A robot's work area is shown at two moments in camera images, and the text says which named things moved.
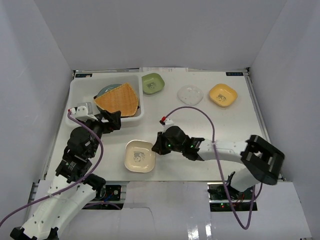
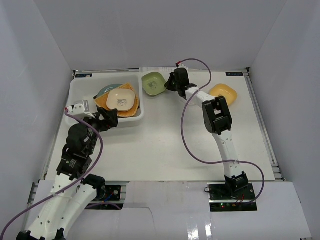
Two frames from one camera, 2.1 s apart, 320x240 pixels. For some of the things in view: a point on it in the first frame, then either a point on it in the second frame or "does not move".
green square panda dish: x=152 y=83 does not move
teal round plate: x=107 y=88 does not move
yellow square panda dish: x=222 y=95 does not move
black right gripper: x=159 y=146 → x=168 y=84
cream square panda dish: x=139 y=157 → x=122 y=99
